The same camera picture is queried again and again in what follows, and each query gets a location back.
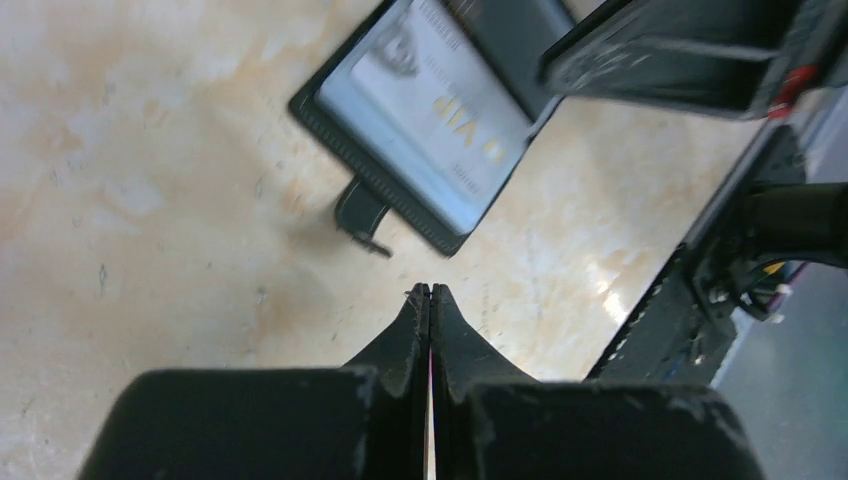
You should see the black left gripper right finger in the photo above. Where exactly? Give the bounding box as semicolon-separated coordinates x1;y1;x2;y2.
430;284;763;479

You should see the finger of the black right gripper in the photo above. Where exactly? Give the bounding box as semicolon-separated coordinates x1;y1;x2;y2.
539;1;805;120

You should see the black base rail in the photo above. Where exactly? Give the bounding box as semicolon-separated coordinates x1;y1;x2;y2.
586;243;737;385

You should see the grey credit card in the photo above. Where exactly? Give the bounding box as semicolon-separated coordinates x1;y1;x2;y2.
318;1;532;235

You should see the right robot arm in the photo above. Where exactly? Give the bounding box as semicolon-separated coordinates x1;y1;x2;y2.
540;1;847;315

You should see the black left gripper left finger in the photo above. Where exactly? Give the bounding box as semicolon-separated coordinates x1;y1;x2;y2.
80;284;430;479

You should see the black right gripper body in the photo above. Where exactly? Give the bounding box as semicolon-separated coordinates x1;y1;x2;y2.
768;1;847;120

